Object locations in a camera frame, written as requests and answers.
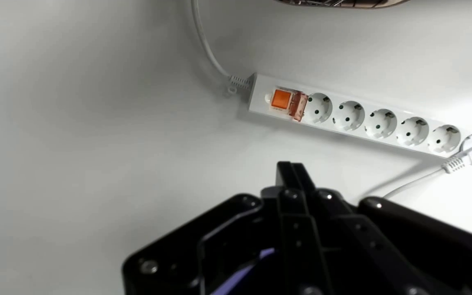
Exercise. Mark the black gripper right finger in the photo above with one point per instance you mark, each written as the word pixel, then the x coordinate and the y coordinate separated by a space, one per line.
pixel 409 252

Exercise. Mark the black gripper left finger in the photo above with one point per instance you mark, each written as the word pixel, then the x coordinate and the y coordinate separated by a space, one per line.
pixel 219 247

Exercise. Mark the white power strip orange switch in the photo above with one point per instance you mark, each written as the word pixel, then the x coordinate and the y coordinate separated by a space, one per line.
pixel 355 117

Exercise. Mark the purple mat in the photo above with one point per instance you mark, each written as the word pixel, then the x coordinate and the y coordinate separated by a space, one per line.
pixel 257 260

